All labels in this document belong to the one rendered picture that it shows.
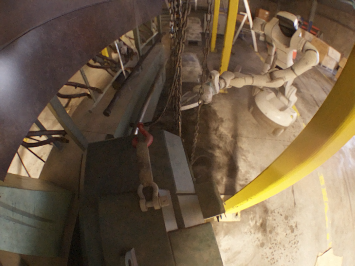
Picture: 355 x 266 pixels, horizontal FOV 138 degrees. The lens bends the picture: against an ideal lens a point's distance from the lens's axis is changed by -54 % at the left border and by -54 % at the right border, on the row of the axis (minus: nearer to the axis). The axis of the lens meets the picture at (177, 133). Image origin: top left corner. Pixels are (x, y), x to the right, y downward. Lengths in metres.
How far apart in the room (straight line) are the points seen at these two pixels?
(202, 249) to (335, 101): 0.48
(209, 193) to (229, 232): 0.85
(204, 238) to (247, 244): 1.03
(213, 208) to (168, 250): 0.22
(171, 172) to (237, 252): 1.07
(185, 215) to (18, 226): 0.62
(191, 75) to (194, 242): 2.21
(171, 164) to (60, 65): 0.57
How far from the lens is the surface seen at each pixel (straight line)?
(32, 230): 0.74
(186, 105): 0.62
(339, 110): 0.41
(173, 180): 0.45
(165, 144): 0.51
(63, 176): 0.97
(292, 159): 0.52
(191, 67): 2.32
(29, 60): 0.58
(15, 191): 0.64
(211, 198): 0.52
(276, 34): 1.14
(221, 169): 1.44
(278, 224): 1.57
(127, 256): 0.38
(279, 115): 1.72
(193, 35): 3.99
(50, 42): 0.64
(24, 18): 0.61
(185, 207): 0.45
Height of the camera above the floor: 1.27
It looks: 53 degrees down
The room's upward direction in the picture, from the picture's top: 1 degrees counter-clockwise
